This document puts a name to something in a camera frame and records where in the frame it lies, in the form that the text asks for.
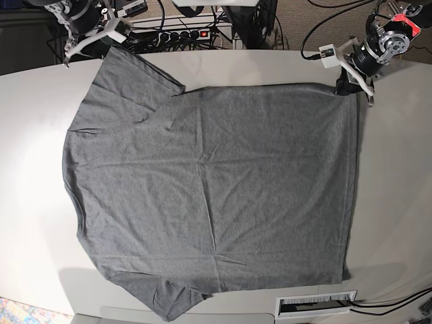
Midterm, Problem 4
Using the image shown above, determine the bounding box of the black cable on table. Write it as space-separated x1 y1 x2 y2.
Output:
347 287 432 308
347 296 432 315

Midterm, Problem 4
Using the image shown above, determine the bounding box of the white power strip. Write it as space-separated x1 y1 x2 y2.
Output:
158 29 211 43

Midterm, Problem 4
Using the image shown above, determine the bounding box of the black cable on carpet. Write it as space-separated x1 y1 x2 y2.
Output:
301 0 384 62

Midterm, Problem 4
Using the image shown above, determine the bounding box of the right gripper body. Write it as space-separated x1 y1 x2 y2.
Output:
65 3 99 44

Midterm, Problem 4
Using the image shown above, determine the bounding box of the grey T-shirt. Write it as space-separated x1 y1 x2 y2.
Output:
62 47 358 321

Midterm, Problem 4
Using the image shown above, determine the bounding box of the white table leg column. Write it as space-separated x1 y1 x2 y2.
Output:
232 24 244 50

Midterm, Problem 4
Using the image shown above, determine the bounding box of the table cable grommet box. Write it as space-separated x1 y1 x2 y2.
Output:
275 290 357 320

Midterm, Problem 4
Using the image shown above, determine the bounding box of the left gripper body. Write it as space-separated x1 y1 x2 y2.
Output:
352 38 387 77

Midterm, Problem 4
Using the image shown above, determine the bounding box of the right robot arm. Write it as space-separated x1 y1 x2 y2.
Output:
28 0 100 40

